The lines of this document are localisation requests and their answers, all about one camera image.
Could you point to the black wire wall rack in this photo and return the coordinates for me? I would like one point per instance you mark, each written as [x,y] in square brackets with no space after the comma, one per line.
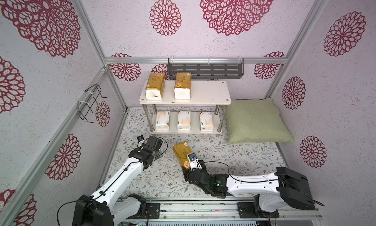
[85,107]

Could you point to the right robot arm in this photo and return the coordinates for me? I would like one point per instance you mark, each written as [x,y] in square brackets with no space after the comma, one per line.
[272,191]

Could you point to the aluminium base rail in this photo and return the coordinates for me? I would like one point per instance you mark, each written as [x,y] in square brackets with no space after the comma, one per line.
[214,210]

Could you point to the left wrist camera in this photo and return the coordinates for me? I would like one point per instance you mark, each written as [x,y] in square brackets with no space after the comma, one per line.
[140,139]

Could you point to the gold tissue pack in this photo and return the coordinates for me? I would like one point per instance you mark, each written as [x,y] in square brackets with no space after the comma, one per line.
[155,86]
[181,151]
[182,88]

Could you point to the white two-tier shelf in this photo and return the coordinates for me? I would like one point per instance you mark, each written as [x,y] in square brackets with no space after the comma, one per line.
[203,93]

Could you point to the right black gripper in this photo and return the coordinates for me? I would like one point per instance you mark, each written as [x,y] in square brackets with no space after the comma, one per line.
[188,172]

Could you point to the floral patterned floor mat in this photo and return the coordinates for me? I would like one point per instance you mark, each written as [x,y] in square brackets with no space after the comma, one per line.
[164,179]

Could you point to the white tissue pack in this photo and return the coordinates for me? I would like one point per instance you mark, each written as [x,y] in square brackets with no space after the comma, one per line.
[184,121]
[162,121]
[206,121]

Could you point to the green cushion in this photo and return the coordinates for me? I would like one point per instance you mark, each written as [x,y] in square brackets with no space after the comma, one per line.
[255,121]

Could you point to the grey slotted wall shelf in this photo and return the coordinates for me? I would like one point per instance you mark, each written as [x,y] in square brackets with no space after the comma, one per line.
[207,70]

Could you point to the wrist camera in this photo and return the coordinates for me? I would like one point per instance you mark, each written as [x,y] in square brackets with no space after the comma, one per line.
[140,139]
[192,158]

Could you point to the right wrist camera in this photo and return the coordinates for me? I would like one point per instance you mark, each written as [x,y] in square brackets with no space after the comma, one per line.
[192,158]

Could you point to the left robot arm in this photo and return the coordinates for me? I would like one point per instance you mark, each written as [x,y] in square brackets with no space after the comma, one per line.
[101,208]

